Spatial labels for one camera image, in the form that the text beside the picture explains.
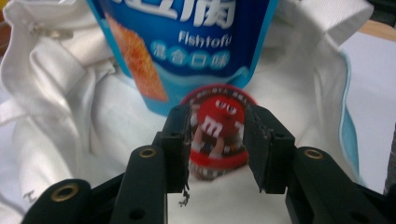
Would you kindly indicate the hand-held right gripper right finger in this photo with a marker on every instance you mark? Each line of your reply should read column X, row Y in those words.
column 271, row 149

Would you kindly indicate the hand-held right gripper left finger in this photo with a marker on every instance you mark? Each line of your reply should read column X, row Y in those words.
column 177, row 149

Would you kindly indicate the red round candy can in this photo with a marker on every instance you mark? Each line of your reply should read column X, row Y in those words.
column 218, row 124

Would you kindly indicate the white patterned tote bag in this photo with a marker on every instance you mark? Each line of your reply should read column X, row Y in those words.
column 93, row 124

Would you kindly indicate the blue snack pouch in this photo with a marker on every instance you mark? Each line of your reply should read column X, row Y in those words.
column 193, row 62

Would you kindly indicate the white table mat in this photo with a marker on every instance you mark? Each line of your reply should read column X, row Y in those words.
column 373, row 93

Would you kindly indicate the wooden table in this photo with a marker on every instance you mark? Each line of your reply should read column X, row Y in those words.
column 379, row 29

